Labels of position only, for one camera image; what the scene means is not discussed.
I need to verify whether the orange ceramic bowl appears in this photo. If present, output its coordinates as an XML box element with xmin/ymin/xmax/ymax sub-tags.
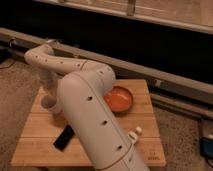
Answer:
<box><xmin>104</xmin><ymin>86</ymin><xmax>133</xmax><ymax>113</ymax></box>

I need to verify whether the black rectangular remote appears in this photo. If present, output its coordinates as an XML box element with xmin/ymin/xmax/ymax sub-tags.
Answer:
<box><xmin>53</xmin><ymin>125</ymin><xmax>74</xmax><ymax>151</ymax></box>

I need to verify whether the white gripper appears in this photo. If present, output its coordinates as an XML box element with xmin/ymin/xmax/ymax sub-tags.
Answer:
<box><xmin>39</xmin><ymin>70</ymin><xmax>58</xmax><ymax>98</ymax></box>

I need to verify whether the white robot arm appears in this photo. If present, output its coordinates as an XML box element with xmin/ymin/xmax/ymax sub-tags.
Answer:
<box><xmin>24</xmin><ymin>44</ymin><xmax>150</xmax><ymax>171</ymax></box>

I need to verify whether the blue device on floor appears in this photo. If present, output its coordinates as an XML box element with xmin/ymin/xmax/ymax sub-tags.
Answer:
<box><xmin>200</xmin><ymin>137</ymin><xmax>213</xmax><ymax>159</ymax></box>

